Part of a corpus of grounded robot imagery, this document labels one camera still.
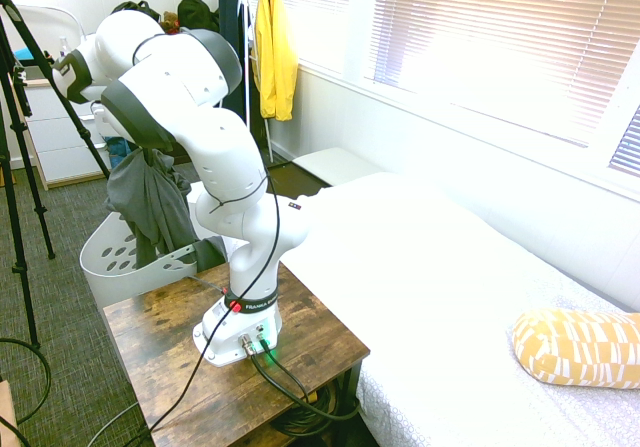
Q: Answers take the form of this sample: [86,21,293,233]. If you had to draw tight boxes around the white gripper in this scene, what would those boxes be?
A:
[90,101,121,141]

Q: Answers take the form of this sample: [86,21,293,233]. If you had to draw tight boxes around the dark grey t-shirt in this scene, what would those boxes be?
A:
[104,147,229,274]

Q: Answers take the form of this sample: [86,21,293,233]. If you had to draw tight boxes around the black bag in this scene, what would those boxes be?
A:
[177,0,221,33]

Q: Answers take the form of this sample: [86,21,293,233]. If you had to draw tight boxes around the white perforated laundry basket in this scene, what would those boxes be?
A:
[79,214,234,309]

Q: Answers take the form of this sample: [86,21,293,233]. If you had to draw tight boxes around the blue backpack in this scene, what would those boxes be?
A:
[102,136,134,169]

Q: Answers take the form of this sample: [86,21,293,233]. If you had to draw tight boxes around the white drawer dresser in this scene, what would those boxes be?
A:
[22,79,114,192]

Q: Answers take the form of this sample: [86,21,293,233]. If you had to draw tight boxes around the grey storage box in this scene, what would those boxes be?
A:
[23,64,57,86]

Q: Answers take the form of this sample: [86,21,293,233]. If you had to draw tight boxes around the white arched desk lamp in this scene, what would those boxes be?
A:
[14,5,87,43]

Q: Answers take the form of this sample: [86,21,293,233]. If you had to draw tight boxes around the dark green backpack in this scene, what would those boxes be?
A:
[110,0,162,23]

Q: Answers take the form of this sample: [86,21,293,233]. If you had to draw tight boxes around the dark navy hanging garment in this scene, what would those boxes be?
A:
[217,0,252,124]

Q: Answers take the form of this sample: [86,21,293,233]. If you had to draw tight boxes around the yellow jacket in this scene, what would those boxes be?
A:
[252,0,300,122]

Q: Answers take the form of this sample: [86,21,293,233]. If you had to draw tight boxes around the rustic wooden side table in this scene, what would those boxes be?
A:
[102,261,372,447]

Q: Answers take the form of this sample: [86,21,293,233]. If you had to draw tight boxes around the narrow white window blinds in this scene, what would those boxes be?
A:
[279,0,354,76]

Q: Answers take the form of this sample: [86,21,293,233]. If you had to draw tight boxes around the brown cardboard box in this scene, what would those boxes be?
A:
[0,379,19,447]

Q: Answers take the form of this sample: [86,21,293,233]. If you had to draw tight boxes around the white bed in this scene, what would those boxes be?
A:
[279,170,640,447]

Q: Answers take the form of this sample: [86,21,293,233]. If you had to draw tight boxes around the large white window blinds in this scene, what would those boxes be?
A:
[372,0,640,148]

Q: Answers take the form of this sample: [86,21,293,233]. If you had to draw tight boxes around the yellow white patterned pillow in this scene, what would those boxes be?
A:
[510,308,640,391]

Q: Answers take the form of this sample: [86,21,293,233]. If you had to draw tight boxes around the black camera tripod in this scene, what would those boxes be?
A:
[0,0,112,349]

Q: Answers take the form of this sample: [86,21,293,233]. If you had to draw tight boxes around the black floor cable loop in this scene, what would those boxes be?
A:
[0,337,54,426]

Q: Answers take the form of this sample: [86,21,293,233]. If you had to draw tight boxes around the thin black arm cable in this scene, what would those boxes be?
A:
[130,34,284,436]

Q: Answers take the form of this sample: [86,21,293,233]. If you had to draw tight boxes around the grey floor cable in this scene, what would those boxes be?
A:
[87,399,144,447]

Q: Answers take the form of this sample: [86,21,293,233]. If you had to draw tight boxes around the short thick black base cable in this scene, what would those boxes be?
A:
[262,339,311,403]

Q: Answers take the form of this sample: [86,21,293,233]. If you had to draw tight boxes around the long thick black base cable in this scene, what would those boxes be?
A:
[249,351,362,421]

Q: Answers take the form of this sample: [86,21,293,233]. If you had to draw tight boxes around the coiled cables under table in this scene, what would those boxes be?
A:
[269,384,361,438]

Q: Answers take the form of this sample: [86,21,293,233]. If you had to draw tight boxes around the window blinds at frame edge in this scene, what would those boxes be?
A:
[608,106,640,178]

